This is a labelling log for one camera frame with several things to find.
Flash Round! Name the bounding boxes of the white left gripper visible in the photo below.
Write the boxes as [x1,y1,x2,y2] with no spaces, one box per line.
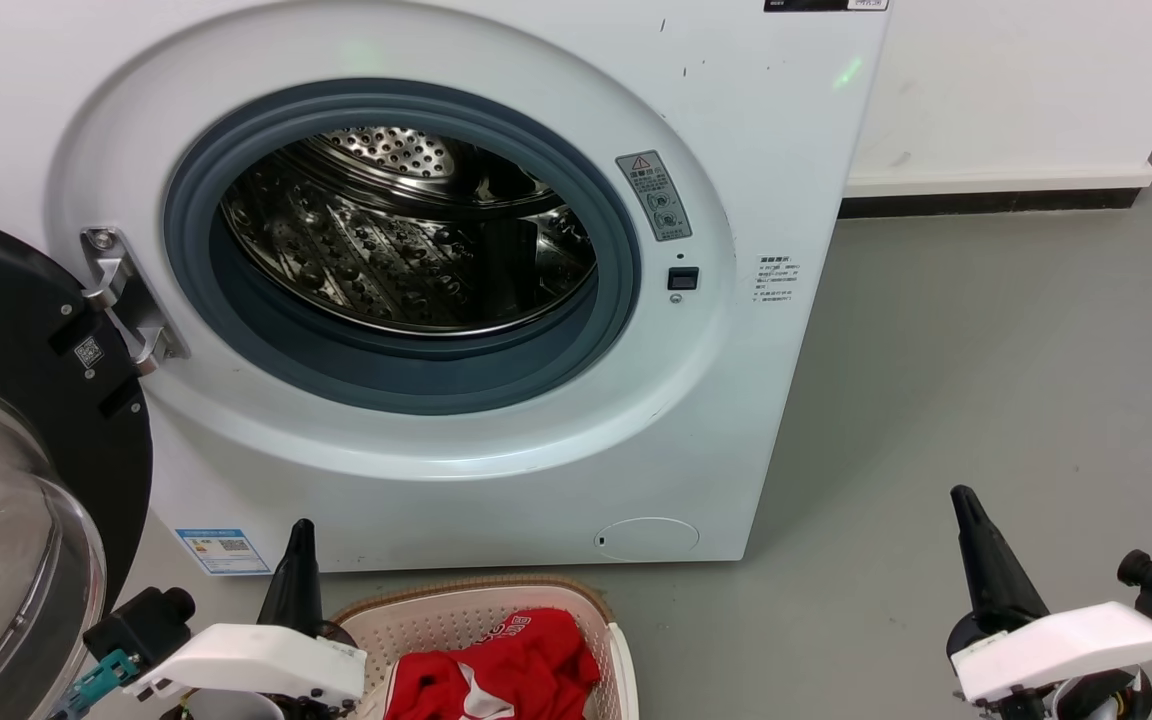
[124,519,368,720]

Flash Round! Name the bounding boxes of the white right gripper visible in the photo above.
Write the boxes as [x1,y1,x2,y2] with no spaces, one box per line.
[948,486,1152,720]

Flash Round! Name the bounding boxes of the red garment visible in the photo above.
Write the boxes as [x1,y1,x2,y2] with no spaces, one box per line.
[383,607,602,720]

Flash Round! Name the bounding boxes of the cream perforated laundry basket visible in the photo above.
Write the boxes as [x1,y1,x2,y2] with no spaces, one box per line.
[331,577,639,720]

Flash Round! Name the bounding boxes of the stainless steel washing machine drum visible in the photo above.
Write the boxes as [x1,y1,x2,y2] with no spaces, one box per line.
[219,125,599,336]

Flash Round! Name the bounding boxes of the black washing machine door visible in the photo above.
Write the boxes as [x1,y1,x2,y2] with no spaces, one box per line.
[0,208,154,720]

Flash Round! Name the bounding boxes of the blue and white energy label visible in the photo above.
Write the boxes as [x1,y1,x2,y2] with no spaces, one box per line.
[176,528,272,576]

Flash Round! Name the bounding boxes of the grey rubber door gasket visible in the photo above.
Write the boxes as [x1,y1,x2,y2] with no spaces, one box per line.
[163,78,642,416]

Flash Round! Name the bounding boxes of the white front-load washing machine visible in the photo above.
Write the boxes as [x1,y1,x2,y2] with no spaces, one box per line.
[0,0,892,573]

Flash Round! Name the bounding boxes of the silver metal door hinge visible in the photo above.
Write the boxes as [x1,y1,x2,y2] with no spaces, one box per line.
[81,227,189,377]

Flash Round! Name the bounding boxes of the round white filter cover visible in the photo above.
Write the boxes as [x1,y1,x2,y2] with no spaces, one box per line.
[594,517,700,561]

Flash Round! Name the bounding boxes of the small white text label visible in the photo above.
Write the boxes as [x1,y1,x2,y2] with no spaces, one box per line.
[754,255,799,306]

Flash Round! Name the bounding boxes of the grey warning sticker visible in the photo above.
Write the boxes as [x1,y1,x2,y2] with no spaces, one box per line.
[616,151,693,242]

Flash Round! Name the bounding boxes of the teal cable connector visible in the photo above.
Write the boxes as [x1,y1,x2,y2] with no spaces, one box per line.
[54,650,140,720]

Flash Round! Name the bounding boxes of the black wall baseboard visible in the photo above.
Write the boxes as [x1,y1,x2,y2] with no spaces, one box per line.
[839,187,1142,219]

